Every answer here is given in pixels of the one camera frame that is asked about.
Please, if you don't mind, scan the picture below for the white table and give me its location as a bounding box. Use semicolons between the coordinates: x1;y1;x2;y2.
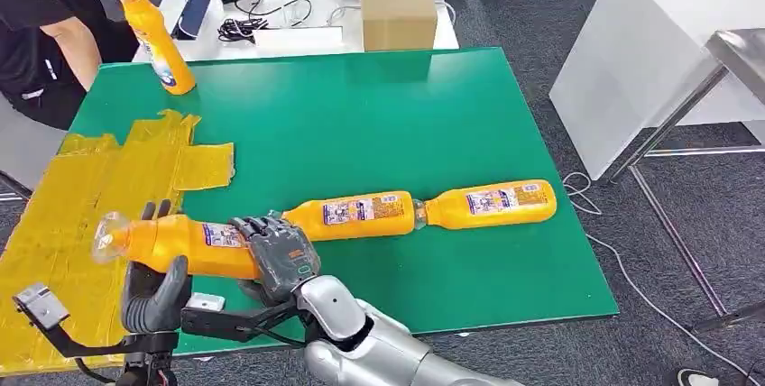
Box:
132;0;460;65

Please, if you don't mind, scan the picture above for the steel bench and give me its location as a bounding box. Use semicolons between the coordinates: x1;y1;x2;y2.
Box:
604;27;765;335

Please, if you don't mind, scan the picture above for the white cabinet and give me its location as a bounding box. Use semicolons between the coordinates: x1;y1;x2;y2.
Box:
548;0;765;181

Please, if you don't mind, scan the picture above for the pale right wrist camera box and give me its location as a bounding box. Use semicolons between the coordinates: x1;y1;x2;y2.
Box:
188;291;227;314

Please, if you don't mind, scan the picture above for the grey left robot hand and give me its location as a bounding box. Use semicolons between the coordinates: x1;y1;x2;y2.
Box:
121;198;194;335

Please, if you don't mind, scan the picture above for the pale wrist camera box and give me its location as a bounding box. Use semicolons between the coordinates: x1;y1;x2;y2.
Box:
188;291;227;314
13;283;70;332

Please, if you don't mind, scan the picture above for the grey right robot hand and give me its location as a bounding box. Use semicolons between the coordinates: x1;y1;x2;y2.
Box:
229;214;322;307

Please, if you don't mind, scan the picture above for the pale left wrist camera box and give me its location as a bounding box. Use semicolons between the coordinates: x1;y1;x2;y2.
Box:
13;283;70;332

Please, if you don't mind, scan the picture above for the white floor cable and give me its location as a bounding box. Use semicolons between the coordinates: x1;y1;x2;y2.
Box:
561;170;765;386

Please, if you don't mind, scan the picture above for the brown cardboard box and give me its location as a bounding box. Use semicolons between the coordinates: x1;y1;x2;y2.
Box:
359;0;438;53

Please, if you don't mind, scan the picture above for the green table mat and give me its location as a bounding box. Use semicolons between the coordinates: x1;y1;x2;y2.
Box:
69;47;620;355

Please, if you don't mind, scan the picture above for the white shoe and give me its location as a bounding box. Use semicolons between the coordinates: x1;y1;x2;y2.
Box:
677;368;722;386

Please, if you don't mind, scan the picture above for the pale grey side table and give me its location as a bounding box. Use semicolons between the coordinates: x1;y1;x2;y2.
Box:
0;95;68;202

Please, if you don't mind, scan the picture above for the orange drink bottle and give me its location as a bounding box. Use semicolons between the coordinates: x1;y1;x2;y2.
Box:
90;211;264;281
412;179;558;231
269;190;417;243
110;0;198;97

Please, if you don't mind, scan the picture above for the yellow plastic sheet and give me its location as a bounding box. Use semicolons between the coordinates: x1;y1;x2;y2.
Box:
0;109;236;379

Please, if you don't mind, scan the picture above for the person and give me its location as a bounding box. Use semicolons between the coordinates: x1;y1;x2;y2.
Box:
0;0;140;131

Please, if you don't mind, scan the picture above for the dark tablet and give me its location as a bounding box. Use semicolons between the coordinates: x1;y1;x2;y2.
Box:
171;0;212;41

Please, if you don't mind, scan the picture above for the black cable bundle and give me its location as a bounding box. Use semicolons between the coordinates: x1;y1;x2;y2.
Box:
217;15;270;45

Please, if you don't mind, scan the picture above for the black looped cable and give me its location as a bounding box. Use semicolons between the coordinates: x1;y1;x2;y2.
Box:
235;0;314;31

